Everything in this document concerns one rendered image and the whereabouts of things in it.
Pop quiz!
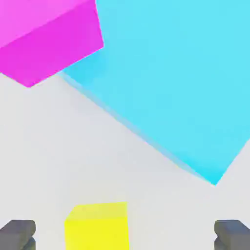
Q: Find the small yellow cube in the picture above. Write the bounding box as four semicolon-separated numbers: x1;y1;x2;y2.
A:
64;202;130;250

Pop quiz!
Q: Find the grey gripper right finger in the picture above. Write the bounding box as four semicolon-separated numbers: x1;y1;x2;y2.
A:
214;219;250;250

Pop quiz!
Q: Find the large cyan box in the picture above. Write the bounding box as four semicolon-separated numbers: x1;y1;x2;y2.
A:
58;0;250;187

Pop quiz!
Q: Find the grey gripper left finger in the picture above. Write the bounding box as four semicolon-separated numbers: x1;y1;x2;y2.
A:
0;219;37;250

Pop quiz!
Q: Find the large magenta box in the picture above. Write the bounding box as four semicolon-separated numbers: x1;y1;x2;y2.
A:
0;0;104;88

